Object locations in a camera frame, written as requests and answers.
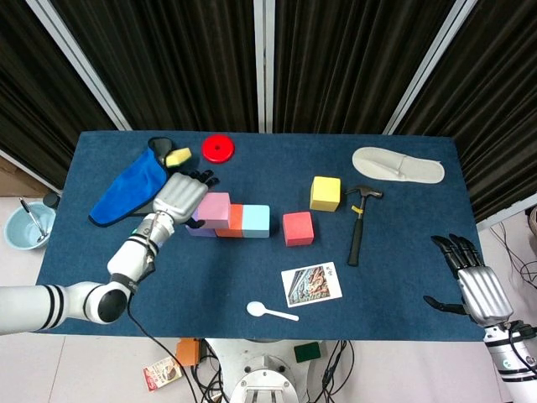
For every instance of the black curtain panel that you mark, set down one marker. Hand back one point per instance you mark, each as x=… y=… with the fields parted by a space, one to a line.
x=335 y=63
x=33 y=84
x=168 y=63
x=503 y=105

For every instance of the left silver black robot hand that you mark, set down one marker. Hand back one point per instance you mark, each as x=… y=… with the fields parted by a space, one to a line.
x=178 y=197

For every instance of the grey cloth black edged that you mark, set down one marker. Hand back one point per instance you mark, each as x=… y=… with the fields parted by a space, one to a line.
x=161 y=144

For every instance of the dragon picture postcard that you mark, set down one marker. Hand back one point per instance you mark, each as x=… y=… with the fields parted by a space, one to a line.
x=310 y=285

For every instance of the dark green block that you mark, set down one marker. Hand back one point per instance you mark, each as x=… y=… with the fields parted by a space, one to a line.
x=307 y=352

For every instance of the orange box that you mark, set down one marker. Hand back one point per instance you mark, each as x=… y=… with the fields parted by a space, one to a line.
x=188 y=352

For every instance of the blue microfibre cloth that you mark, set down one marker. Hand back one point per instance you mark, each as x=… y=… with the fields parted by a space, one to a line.
x=126 y=189

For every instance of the white fabric slipper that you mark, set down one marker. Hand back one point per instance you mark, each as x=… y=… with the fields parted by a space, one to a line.
x=377 y=161

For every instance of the purple foam cube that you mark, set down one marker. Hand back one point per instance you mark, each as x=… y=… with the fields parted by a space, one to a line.
x=201 y=231

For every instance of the printed snack packet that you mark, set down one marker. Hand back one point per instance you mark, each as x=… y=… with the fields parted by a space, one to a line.
x=161 y=373

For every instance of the orange foam cube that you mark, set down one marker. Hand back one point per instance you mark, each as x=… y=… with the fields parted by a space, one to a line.
x=236 y=218

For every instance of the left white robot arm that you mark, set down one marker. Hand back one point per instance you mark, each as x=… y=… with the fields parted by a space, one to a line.
x=25 y=306

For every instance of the brown cardboard box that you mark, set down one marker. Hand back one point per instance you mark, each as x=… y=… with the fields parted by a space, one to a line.
x=17 y=180

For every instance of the red round disc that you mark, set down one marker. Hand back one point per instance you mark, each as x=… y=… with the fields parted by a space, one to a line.
x=222 y=151

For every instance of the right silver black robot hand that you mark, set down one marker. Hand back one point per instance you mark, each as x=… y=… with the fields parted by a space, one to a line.
x=484 y=294

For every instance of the yellow green sponge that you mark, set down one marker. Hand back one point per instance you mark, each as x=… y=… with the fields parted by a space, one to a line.
x=178 y=157

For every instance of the light blue foam cube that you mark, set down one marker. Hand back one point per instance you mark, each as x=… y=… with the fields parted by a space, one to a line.
x=256 y=218

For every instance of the yellow foam cube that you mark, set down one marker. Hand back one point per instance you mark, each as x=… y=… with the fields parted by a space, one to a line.
x=325 y=191

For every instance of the white screen frame post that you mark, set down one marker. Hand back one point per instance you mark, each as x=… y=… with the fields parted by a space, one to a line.
x=432 y=67
x=79 y=67
x=264 y=63

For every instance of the light blue bowl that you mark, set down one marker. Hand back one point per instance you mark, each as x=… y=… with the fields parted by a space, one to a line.
x=17 y=235

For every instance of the pink foam cube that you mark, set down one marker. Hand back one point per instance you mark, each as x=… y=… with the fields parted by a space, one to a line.
x=214 y=205

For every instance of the red foam cube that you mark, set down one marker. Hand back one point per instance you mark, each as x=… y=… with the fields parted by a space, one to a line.
x=298 y=226

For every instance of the small black round cap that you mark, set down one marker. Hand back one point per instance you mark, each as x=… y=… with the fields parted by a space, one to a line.
x=51 y=200

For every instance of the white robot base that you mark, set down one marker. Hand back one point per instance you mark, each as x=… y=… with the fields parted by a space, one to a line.
x=260 y=378

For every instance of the white plastic spoon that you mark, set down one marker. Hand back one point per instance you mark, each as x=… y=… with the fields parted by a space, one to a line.
x=254 y=308

